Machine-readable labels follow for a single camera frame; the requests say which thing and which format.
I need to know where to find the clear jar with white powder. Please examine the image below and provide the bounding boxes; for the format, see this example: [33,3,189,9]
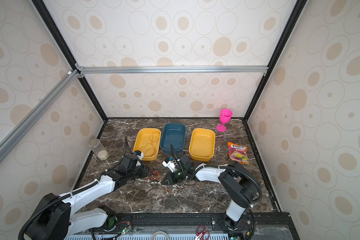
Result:
[89,139,110,161]

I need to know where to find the left yellow plastic bin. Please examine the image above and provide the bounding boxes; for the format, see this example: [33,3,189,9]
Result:
[133,128,161,161]

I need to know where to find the teal plastic bin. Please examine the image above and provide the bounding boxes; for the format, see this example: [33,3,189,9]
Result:
[160,123,186,155]

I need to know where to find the diagonal aluminium rail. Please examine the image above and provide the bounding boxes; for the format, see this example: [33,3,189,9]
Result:
[0,70,79,163]

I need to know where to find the yellow plastic bin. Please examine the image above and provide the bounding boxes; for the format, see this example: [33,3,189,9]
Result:
[133,128,161,161]
[189,128,216,162]

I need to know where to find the horizontal aluminium rail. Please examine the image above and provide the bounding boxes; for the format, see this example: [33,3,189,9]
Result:
[78,66,268,74]

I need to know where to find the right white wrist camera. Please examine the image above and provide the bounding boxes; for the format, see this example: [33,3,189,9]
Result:
[162,158,179,173]

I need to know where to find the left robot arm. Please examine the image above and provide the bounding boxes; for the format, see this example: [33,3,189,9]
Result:
[18,143,149,240]

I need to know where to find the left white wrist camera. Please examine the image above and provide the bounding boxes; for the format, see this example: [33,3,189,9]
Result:
[133,151,144,161]

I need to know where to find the pink plastic goblet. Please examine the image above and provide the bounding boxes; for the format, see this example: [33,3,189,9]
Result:
[217,109,233,132]

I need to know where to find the colourful snack bag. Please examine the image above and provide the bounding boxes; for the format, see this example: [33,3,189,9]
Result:
[228,142,249,165]

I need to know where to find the right yellow plastic bin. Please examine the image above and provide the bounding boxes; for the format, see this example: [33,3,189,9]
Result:
[189,128,216,162]

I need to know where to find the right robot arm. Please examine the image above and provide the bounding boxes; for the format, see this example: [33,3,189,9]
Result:
[161,148,263,230]

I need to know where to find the red cable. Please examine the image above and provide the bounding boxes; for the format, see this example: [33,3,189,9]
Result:
[146,168,162,182]

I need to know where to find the orange cable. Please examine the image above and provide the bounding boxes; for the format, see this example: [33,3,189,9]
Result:
[137,131,160,158]
[163,181,202,193]

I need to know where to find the red handled scissors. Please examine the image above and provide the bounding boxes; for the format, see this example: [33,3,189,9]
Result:
[195,225,210,240]

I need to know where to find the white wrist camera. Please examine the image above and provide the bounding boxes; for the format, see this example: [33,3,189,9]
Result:
[162,158,179,173]
[133,151,144,161]

